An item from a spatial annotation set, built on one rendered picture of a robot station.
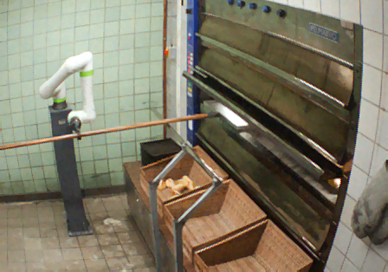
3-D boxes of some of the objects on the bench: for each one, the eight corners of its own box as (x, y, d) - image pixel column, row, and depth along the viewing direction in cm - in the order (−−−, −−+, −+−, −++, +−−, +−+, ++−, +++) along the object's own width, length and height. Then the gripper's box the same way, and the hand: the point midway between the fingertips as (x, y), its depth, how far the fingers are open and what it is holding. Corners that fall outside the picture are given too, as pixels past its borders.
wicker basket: (198, 177, 365) (198, 144, 355) (227, 208, 316) (229, 175, 306) (139, 185, 348) (137, 152, 338) (162, 220, 299) (160, 186, 289)
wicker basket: (229, 210, 312) (232, 178, 302) (262, 249, 262) (268, 215, 253) (163, 223, 297) (161, 189, 287) (190, 265, 247) (190, 232, 237)
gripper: (80, 113, 300) (83, 125, 280) (80, 134, 306) (85, 147, 285) (70, 114, 298) (73, 126, 277) (72, 136, 303) (75, 148, 283)
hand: (79, 134), depth 284 cm, fingers closed on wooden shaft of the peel, 3 cm apart
